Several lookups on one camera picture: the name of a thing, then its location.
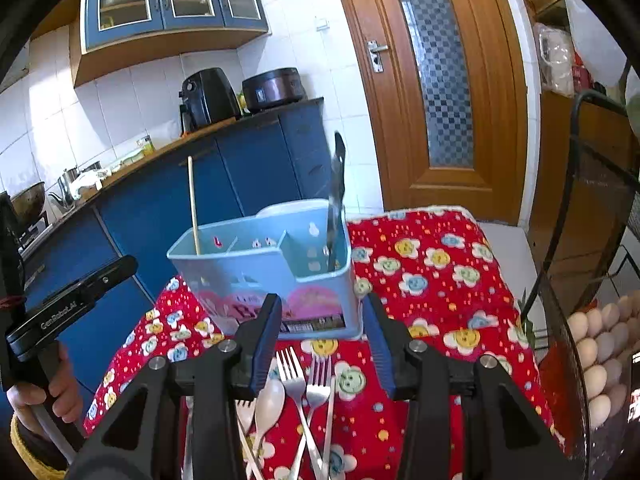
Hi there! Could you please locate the bamboo chopstick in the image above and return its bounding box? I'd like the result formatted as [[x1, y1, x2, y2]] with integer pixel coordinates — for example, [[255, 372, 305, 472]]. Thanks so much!
[[187, 156, 201, 256]]

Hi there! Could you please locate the blue base cabinet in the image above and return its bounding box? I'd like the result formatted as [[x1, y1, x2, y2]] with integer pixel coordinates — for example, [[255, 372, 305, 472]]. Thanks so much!
[[20, 97, 347, 411]]

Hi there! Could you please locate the metal wok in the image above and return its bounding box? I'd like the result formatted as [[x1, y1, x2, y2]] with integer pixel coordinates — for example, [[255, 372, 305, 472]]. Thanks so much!
[[10, 181, 49, 227]]

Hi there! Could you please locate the red floral cloth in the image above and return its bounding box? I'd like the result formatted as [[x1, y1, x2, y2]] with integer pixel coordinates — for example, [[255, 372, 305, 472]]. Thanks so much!
[[82, 207, 567, 480]]

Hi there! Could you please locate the red label bottle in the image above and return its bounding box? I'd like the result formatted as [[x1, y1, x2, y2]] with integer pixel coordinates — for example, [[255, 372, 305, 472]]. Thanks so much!
[[572, 52, 597, 94]]

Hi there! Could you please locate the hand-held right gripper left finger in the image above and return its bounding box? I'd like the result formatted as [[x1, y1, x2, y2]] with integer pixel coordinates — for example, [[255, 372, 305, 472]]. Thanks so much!
[[67, 292, 283, 480]]

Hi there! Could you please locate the tray of eggs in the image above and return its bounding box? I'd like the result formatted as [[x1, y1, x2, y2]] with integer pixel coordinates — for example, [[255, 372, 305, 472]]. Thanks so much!
[[565, 292, 640, 432]]

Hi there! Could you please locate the metal kettle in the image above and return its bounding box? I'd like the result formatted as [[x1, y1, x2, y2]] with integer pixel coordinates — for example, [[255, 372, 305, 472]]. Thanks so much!
[[46, 167, 83, 209]]

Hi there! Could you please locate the person's left hand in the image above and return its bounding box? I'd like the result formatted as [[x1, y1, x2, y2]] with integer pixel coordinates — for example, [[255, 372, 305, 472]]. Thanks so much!
[[7, 344, 83, 443]]

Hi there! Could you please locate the metal fork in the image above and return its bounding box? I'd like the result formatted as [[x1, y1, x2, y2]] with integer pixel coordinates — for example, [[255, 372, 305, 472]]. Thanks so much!
[[276, 347, 327, 480], [292, 355, 333, 480]]

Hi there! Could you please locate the clear bag of food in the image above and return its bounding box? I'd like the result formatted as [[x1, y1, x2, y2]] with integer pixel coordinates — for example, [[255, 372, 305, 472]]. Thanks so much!
[[537, 25, 576, 97]]

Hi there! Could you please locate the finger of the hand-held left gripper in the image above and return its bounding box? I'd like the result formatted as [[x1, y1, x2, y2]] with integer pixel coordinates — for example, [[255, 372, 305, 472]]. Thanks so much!
[[72, 255, 139, 306]]

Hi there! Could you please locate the wooden door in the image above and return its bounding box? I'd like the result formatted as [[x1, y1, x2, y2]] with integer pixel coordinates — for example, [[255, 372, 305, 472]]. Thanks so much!
[[327, 0, 544, 227]]

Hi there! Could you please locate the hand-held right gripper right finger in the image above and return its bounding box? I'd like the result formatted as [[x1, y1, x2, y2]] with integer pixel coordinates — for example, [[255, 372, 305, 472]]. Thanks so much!
[[362, 293, 572, 480]]

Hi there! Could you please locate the brown wooden chopstick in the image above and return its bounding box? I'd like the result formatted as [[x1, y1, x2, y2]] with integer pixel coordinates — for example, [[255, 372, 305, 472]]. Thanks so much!
[[239, 422, 266, 480]]

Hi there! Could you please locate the metal door handle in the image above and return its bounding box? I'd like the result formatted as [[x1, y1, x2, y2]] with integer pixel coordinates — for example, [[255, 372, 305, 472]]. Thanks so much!
[[366, 40, 390, 74]]

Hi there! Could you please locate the black wire rack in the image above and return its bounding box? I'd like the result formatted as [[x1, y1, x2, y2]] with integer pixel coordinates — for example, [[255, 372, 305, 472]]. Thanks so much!
[[520, 89, 640, 480]]

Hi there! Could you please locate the black air fryer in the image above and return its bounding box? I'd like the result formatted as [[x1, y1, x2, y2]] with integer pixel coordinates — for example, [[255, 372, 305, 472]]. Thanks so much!
[[178, 67, 243, 134]]

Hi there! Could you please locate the light blue plastic utensil holder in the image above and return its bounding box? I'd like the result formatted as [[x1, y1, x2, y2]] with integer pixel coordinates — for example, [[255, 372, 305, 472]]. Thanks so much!
[[166, 199, 364, 342]]

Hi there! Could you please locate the person's left forearm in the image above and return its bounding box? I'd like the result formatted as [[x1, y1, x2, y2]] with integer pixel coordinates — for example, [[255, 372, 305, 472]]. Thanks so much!
[[9, 412, 76, 480]]

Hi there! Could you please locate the dark rice cooker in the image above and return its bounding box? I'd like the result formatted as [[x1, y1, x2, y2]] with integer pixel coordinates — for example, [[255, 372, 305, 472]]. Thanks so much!
[[242, 67, 306, 114]]

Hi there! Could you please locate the wooden shelf unit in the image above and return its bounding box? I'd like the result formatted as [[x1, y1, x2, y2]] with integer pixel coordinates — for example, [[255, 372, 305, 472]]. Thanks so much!
[[510, 0, 640, 281]]

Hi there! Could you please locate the blue wall cabinet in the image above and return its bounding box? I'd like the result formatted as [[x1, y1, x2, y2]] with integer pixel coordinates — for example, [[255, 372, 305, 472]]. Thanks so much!
[[70, 0, 272, 88]]

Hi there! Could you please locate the white plastic fork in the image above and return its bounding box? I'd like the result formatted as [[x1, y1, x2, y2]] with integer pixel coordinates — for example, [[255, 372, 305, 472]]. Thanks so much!
[[235, 399, 257, 438]]

